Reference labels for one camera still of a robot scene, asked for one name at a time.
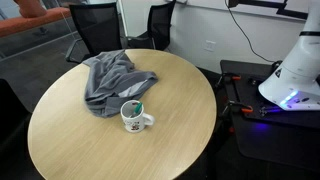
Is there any black wall bracket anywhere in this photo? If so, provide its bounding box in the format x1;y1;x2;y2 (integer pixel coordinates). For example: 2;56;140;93
228;0;309;20

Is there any grey crumpled cloth garment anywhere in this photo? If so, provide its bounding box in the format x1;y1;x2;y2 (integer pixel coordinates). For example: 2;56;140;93
82;49;159;118

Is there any black orange-handled bar clamp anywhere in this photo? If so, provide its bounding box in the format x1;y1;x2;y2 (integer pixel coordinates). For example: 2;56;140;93
214;72;242;89
218;99;255;118

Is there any white wall outlet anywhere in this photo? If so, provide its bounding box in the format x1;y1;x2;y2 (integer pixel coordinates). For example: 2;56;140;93
204;39;217;53

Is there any black robot equipment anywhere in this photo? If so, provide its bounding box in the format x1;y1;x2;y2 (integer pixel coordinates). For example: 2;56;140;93
219;59;320;173

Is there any black wall cable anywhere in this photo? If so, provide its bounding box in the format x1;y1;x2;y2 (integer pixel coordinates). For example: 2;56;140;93
225;0;276;64

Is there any green capped marker pen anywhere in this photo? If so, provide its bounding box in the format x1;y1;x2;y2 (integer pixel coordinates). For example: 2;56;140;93
130;101;144;118

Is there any black mesh office chair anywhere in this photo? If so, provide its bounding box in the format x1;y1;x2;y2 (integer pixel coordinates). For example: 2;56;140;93
126;0;177;52
64;2;124;65

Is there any white printed ceramic mug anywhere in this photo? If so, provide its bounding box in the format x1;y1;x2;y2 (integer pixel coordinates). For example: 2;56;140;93
120;99;156;134

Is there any orange upholstered bench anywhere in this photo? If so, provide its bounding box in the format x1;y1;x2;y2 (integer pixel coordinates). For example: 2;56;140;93
0;6;73;38

